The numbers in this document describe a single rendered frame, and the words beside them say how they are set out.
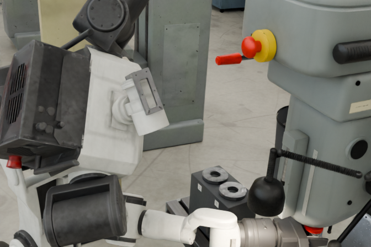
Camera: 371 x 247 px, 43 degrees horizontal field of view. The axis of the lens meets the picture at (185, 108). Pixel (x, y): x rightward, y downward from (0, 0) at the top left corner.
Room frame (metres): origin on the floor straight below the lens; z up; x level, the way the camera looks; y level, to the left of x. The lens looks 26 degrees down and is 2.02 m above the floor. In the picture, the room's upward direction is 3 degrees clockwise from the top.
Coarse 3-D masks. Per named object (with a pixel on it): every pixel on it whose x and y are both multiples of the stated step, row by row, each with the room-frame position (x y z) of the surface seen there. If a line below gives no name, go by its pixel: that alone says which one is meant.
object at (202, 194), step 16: (192, 176) 1.35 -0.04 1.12; (208, 176) 1.32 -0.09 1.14; (224, 176) 1.33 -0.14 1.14; (192, 192) 1.35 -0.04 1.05; (208, 192) 1.27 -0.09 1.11; (224, 192) 1.24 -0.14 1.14; (240, 192) 1.24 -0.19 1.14; (192, 208) 1.34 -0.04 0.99; (224, 208) 1.19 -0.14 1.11; (240, 208) 1.20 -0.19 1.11
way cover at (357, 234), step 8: (368, 216) 1.22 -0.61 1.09; (360, 224) 1.22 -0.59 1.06; (368, 224) 1.20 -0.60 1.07; (352, 232) 1.22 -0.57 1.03; (360, 232) 1.20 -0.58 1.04; (368, 232) 1.18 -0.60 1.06; (344, 240) 1.21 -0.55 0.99; (352, 240) 1.20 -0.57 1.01; (360, 240) 1.18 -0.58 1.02; (368, 240) 1.17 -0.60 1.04
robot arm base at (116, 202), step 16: (112, 176) 0.80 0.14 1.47; (48, 192) 0.77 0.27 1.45; (64, 192) 0.77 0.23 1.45; (80, 192) 0.78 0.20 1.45; (96, 192) 0.79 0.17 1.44; (112, 192) 0.76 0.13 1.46; (48, 208) 0.73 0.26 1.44; (112, 208) 0.73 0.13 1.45; (48, 224) 0.70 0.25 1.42; (112, 224) 0.72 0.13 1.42; (48, 240) 0.69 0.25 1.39
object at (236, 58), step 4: (220, 56) 0.91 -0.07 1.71; (224, 56) 0.91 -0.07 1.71; (228, 56) 0.91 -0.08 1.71; (232, 56) 0.92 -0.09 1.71; (236, 56) 0.92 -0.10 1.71; (240, 56) 0.92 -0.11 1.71; (244, 56) 0.93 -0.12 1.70; (216, 60) 0.91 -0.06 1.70; (220, 60) 0.90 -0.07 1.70; (224, 60) 0.90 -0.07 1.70; (228, 60) 0.91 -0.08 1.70; (232, 60) 0.91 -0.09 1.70; (236, 60) 0.92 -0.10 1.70; (240, 60) 0.92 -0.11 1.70; (220, 64) 0.90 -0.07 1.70; (224, 64) 0.91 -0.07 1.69; (228, 64) 0.91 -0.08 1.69; (232, 64) 0.92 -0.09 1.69
